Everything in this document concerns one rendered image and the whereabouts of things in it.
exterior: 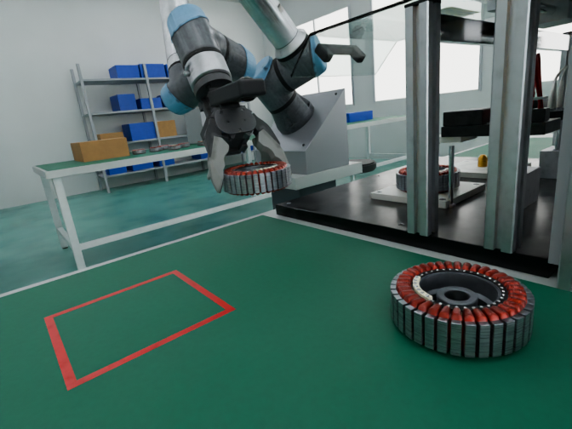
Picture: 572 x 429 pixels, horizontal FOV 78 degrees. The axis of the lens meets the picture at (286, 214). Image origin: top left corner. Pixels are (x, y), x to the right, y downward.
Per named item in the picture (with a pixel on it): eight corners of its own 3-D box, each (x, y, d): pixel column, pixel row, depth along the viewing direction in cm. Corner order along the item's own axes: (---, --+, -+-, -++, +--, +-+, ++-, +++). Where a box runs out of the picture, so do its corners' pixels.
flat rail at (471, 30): (418, 41, 43) (418, 14, 42) (568, 52, 80) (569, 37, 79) (427, 39, 42) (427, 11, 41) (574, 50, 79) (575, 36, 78)
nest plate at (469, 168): (434, 175, 83) (434, 170, 83) (464, 164, 92) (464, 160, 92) (505, 180, 72) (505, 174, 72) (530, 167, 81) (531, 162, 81)
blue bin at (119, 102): (112, 112, 614) (109, 97, 607) (128, 111, 631) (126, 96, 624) (120, 111, 583) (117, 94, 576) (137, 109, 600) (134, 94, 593)
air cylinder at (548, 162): (536, 178, 71) (539, 150, 69) (549, 171, 75) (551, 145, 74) (568, 180, 67) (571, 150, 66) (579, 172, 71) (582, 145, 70)
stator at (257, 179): (213, 191, 60) (209, 168, 59) (270, 178, 66) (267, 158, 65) (243, 201, 51) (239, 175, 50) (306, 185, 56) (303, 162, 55)
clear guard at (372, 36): (290, 77, 63) (286, 41, 61) (374, 75, 77) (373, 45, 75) (488, 32, 38) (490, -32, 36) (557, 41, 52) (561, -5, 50)
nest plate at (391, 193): (370, 198, 69) (370, 192, 69) (413, 183, 78) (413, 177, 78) (445, 208, 58) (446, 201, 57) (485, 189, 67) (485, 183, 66)
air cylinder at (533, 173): (484, 207, 57) (486, 172, 55) (503, 196, 61) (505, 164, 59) (521, 211, 53) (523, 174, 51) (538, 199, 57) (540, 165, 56)
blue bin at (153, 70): (134, 81, 630) (132, 67, 624) (157, 80, 654) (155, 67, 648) (141, 77, 597) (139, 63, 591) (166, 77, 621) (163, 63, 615)
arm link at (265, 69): (268, 97, 130) (244, 67, 121) (299, 78, 123) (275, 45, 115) (265, 117, 122) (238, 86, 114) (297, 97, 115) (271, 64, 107)
